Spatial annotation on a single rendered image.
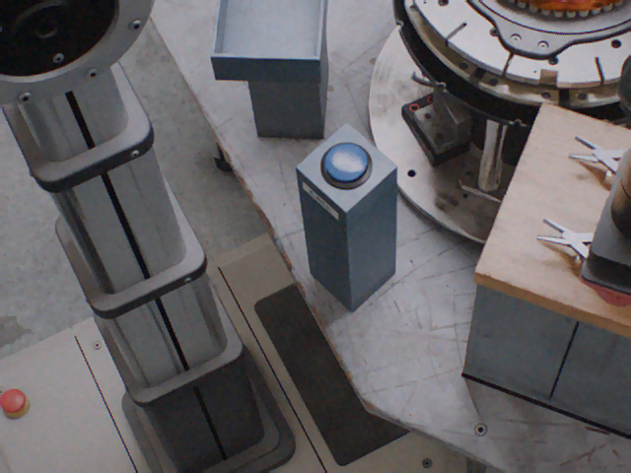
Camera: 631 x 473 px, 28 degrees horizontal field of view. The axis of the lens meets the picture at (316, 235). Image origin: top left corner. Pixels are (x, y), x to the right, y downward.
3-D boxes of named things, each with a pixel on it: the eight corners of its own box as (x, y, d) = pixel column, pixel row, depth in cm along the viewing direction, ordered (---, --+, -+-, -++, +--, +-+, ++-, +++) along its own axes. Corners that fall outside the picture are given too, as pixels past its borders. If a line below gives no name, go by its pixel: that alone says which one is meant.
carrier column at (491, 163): (501, 181, 146) (518, 83, 127) (495, 199, 145) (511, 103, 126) (480, 175, 146) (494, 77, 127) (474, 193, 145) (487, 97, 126)
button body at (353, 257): (353, 234, 146) (346, 121, 123) (396, 273, 144) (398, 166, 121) (309, 273, 144) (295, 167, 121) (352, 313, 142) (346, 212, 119)
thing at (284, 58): (258, 17, 160) (234, -140, 134) (343, 20, 159) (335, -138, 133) (240, 191, 149) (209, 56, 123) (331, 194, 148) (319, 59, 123)
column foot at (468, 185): (466, 166, 147) (467, 163, 146) (519, 188, 145) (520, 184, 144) (455, 186, 146) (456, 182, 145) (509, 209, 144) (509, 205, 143)
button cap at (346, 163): (346, 139, 122) (346, 134, 121) (376, 165, 121) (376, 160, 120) (316, 166, 121) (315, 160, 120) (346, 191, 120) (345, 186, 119)
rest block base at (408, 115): (437, 98, 151) (438, 89, 149) (470, 149, 148) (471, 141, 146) (400, 114, 150) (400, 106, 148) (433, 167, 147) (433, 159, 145)
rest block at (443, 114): (446, 103, 148) (448, 79, 143) (469, 140, 146) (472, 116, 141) (413, 118, 147) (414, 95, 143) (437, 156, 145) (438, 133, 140)
